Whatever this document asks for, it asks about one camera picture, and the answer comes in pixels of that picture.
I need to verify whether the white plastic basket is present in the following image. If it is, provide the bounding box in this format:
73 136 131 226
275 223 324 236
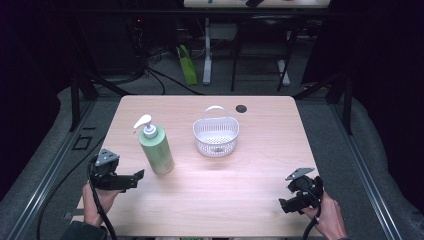
192 105 241 159

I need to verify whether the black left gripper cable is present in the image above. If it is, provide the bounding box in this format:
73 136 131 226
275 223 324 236
86 156 118 240

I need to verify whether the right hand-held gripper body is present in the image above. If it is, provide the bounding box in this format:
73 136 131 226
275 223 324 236
284 167 325 210

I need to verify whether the person's left hand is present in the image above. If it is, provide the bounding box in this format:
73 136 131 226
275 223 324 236
82 182 122 229

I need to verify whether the black metal stand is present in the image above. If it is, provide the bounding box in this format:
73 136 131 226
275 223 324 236
67 68 134 133
293 68 355 136

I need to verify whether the green pump bottle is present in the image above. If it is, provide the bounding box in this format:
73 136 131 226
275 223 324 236
133 114 176 176

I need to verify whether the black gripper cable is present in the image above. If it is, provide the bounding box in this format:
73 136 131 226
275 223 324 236
301 203 323 240
86 156 118 240

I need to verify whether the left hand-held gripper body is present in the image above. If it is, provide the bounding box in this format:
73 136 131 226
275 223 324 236
88 148 135 193

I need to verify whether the white-legged desk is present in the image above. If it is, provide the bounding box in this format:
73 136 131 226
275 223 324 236
182 0 332 87

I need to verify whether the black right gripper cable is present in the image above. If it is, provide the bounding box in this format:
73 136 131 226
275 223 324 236
301 203 323 240

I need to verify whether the person's right hand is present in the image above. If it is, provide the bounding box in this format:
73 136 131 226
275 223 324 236
300 191 350 240

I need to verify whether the green bag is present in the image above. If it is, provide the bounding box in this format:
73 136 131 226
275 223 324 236
176 43 199 86

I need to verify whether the black chair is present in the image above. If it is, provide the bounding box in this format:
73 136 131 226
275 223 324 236
230 14 302 93

